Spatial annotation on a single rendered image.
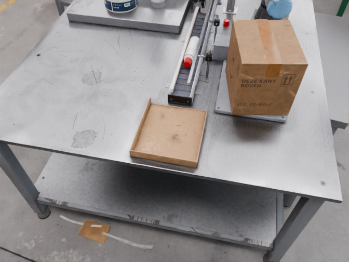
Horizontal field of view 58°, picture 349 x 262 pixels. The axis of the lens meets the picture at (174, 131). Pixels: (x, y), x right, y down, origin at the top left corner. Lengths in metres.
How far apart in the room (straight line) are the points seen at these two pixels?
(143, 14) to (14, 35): 2.08
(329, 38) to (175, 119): 1.05
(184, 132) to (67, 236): 1.08
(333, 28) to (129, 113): 1.30
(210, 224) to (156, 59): 0.92
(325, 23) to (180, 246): 1.55
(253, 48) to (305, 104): 0.41
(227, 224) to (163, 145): 0.69
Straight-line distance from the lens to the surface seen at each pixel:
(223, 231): 1.75
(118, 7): 1.96
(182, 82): 1.44
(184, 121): 1.33
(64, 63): 1.72
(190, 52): 1.53
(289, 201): 2.09
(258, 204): 1.86
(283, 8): 1.71
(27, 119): 1.49
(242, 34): 1.33
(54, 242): 2.07
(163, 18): 1.89
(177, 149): 1.24
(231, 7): 2.08
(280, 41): 1.33
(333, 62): 1.83
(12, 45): 3.61
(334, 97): 1.62
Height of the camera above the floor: 1.82
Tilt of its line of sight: 50 degrees down
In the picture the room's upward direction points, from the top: straight up
